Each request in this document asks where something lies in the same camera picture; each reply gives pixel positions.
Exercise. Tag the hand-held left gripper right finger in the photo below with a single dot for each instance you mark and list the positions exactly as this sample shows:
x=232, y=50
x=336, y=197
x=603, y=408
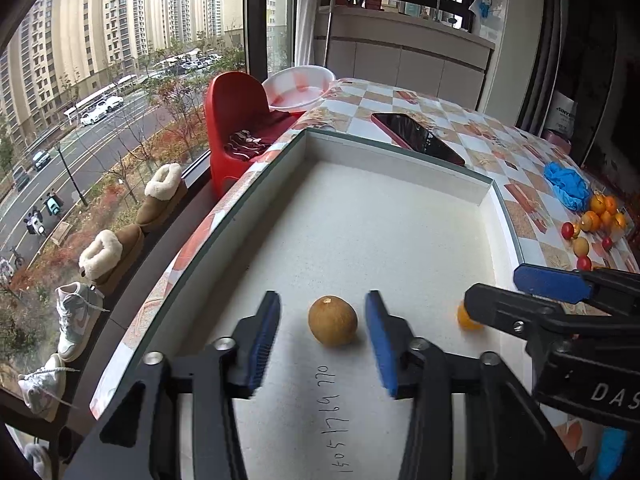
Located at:
x=382, y=345

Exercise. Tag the red cherry tomato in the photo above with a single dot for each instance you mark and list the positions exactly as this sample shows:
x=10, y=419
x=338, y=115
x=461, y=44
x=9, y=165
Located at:
x=607, y=243
x=567, y=230
x=583, y=263

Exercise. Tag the person's right hand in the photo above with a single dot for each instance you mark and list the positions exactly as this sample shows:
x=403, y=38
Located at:
x=609, y=452

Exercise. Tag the white printed bag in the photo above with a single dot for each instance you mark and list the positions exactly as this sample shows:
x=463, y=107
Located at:
x=562, y=112

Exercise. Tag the grey white sneaker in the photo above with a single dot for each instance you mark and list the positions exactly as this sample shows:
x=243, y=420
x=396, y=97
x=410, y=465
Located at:
x=42, y=390
x=75, y=320

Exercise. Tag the grey shoe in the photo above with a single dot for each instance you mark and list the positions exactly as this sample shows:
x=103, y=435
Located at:
x=36, y=460

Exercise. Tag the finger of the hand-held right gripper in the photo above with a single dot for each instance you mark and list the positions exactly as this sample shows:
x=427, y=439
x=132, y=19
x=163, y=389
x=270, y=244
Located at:
x=550, y=282
x=500, y=310

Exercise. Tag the white foam tray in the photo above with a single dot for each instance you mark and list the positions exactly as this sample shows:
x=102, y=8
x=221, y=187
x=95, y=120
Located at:
x=375, y=220

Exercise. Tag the dark striped cloth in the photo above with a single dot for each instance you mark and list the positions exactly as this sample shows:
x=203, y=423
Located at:
x=250, y=142

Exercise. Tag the hanging blue gloves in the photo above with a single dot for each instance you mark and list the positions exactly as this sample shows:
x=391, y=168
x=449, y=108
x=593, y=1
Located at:
x=484, y=10

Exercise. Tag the red smartphone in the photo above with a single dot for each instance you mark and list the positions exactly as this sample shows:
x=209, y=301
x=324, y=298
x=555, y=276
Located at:
x=420, y=137

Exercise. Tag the clear glass bowl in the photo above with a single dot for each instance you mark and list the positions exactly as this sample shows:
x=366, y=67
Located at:
x=622, y=237

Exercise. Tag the metal faucet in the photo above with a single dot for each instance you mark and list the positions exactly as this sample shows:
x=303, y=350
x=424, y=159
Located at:
x=438, y=5

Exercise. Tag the white plastic basin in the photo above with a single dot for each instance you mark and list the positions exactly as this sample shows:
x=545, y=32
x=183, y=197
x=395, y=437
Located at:
x=300, y=80

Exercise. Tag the white kitchen cabinet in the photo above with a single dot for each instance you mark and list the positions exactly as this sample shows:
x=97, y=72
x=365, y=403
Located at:
x=400, y=55

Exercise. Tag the brown kiwi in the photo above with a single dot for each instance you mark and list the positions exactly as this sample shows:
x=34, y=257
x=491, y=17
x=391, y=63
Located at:
x=332, y=321
x=580, y=246

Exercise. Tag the large orange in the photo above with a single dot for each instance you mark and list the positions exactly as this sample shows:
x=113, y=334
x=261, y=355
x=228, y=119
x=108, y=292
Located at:
x=597, y=203
x=606, y=218
x=590, y=221
x=611, y=205
x=620, y=220

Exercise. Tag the crumpled blue plastic bag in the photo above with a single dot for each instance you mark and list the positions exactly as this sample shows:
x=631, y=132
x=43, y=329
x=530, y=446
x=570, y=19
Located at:
x=567, y=185

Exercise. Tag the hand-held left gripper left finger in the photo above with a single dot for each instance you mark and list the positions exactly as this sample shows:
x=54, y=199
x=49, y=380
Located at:
x=265, y=340

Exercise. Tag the red plastic chair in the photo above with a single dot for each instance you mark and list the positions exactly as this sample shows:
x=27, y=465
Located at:
x=235, y=105

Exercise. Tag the pink plastic stool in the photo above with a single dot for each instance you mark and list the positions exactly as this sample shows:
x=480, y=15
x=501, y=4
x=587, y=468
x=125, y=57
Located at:
x=557, y=141

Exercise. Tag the brown fleece-lined boot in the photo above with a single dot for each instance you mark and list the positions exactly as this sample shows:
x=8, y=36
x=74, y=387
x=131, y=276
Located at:
x=162, y=200
x=112, y=260

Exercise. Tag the black window frame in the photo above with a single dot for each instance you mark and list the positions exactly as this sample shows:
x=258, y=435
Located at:
x=255, y=20

